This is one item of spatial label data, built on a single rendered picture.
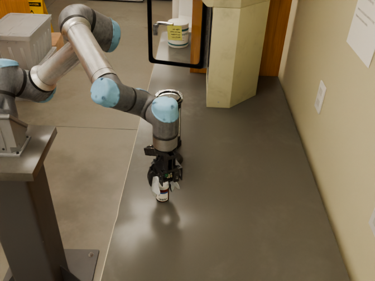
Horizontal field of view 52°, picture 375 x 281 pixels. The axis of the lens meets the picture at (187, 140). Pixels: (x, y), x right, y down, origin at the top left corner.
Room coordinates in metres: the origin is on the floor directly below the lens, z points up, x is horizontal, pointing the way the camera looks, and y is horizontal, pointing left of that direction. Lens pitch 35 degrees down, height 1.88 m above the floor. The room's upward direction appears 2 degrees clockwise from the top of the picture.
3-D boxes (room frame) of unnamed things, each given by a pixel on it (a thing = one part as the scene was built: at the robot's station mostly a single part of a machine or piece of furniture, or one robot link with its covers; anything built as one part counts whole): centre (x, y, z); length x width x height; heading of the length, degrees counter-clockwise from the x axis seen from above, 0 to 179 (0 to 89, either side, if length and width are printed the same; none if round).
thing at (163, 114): (0.95, 0.07, 1.28); 0.09 x 0.08 x 0.11; 43
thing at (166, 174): (0.94, 0.06, 1.12); 0.09 x 0.08 x 0.12; 29
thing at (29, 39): (3.44, 1.57, 0.49); 0.60 x 0.42 x 0.33; 179
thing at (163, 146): (0.95, 0.06, 1.20); 0.08 x 0.08 x 0.05
